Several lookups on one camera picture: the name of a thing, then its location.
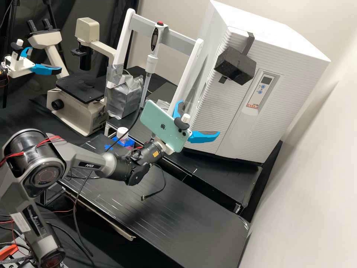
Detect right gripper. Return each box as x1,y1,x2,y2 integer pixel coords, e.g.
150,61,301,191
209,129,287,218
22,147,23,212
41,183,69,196
157,100,221,154

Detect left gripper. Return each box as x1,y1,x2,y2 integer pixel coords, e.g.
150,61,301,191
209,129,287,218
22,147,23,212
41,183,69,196
4,47,63,79

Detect incubator door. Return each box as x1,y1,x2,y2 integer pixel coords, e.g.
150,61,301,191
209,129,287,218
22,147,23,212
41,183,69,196
185,25,331,166

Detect black stand pole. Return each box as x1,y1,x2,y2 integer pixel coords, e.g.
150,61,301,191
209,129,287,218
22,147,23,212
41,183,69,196
2,0,17,109

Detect cream microscope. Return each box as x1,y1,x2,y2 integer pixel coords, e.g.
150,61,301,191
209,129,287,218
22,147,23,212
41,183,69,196
27,17,118,138

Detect blue bottle holder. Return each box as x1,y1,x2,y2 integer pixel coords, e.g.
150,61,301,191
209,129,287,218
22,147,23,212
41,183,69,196
115,138,135,150

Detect small bottle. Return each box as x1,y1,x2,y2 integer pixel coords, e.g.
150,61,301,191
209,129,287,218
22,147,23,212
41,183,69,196
116,127,130,145

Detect white pipette stand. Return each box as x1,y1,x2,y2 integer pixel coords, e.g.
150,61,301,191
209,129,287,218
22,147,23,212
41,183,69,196
104,7,205,120

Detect pipette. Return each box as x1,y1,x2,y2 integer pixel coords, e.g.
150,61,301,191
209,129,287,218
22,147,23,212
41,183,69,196
139,20,170,111

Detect white incubator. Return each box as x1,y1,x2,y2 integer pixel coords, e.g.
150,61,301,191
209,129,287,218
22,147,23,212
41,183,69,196
184,0,331,147

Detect right wrist camera phone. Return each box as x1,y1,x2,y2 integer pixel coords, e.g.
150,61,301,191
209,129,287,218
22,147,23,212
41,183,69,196
139,99,193,153

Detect black cable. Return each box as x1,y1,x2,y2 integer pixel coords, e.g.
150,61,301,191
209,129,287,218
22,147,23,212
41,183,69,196
73,102,147,257
141,163,167,201

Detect red wire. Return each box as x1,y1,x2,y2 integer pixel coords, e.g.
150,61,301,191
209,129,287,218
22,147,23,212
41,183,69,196
44,208,78,216

